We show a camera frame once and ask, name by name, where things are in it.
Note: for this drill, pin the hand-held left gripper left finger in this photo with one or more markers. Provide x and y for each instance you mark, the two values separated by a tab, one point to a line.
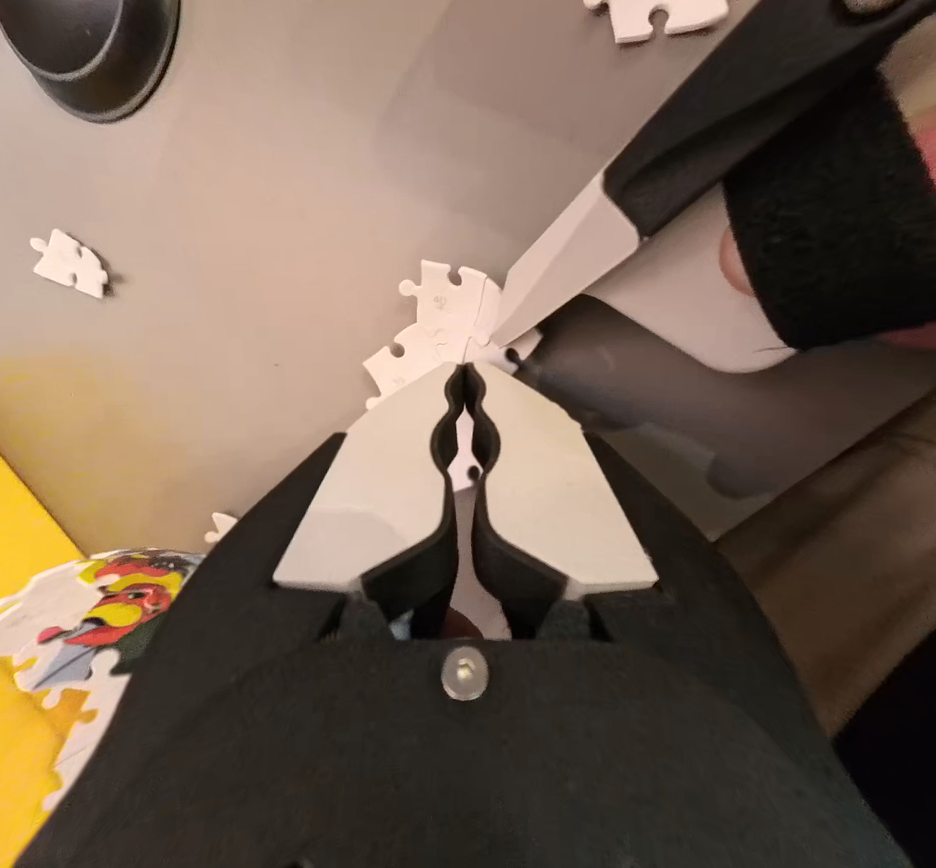
365	502

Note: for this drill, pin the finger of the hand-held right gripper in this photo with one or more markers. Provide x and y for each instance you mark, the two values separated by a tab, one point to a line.
578	239

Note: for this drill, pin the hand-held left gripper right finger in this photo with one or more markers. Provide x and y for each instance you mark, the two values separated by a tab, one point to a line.
570	502

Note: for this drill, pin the joined white puzzle pieces cluster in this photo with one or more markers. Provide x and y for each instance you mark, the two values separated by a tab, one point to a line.
439	312

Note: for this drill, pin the partly built colourful puzzle ball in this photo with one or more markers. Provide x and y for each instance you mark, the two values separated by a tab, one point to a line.
124	605

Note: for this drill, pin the person's right hand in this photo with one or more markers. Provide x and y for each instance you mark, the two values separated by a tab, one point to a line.
733	261

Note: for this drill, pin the yellow cardboard tray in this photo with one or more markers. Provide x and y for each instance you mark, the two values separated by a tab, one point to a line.
29	517

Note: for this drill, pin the person's black top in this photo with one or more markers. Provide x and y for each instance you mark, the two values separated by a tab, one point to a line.
899	773

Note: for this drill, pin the black round display stand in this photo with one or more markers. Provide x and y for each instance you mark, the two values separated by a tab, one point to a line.
73	5

